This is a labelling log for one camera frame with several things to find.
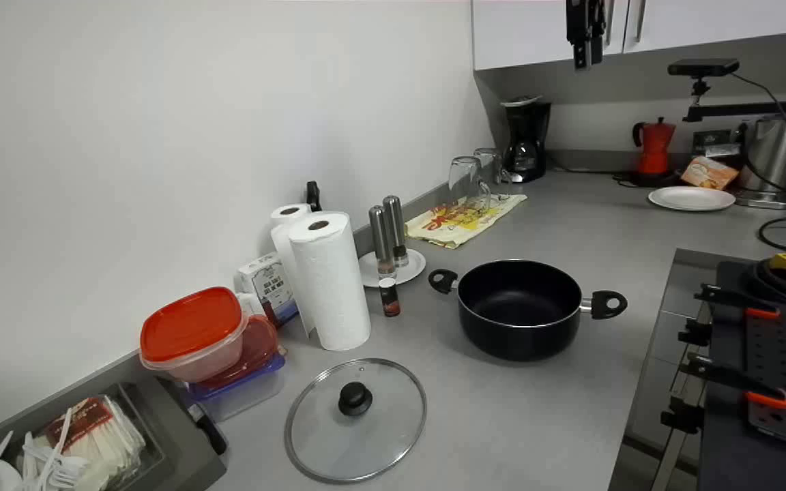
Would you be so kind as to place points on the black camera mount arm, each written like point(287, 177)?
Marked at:
point(758, 107)

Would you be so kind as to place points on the small dark bottle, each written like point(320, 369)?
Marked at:
point(312, 193)

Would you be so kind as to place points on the white paper towel roll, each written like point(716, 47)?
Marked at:
point(334, 290)
point(286, 218)

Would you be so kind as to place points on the small red spice bottle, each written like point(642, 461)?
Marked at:
point(391, 300)

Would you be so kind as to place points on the grey cutlery tray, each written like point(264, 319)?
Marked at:
point(184, 461)

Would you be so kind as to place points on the white napkin packets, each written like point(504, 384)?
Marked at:
point(111, 451)

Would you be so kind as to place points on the clear container with red lid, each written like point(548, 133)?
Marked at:
point(264, 349)

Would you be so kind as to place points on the clear drinking glass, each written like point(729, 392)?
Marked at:
point(466, 172)

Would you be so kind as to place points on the white wall cabinet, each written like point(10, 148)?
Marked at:
point(519, 30)

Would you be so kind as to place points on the glass lid with black knob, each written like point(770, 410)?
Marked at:
point(320, 436)

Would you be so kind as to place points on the white dinner plate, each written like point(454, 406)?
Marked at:
point(693, 197)

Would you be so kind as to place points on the grey metal robot stand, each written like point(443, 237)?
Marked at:
point(657, 362)

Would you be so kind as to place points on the clear container with orange lid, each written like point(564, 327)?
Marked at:
point(192, 327)

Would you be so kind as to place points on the red wrapped packet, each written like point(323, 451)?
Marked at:
point(80, 421)

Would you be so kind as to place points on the black bar camera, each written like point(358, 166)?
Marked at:
point(702, 67)

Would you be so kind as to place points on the small white round plate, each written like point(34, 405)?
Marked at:
point(414, 268)

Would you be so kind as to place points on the small white carton box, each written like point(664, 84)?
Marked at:
point(266, 282)

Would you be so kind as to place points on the stainless steel spice grinder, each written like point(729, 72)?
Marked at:
point(398, 226)
point(379, 236)

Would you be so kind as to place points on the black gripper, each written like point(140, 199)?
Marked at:
point(585, 17)

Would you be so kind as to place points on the red moka pot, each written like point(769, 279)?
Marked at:
point(653, 144)

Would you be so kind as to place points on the patterned yellow kitchen towel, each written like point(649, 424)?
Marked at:
point(466, 218)

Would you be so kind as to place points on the orange food packet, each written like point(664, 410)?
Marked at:
point(708, 172)

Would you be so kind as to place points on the clear container with blue lid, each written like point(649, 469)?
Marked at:
point(238, 392)

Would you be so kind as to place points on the stainless steel kettle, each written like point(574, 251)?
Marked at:
point(776, 154)

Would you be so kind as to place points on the black coffee maker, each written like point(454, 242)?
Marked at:
point(525, 136)

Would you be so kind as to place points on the black cooking pot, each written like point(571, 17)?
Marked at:
point(519, 330)

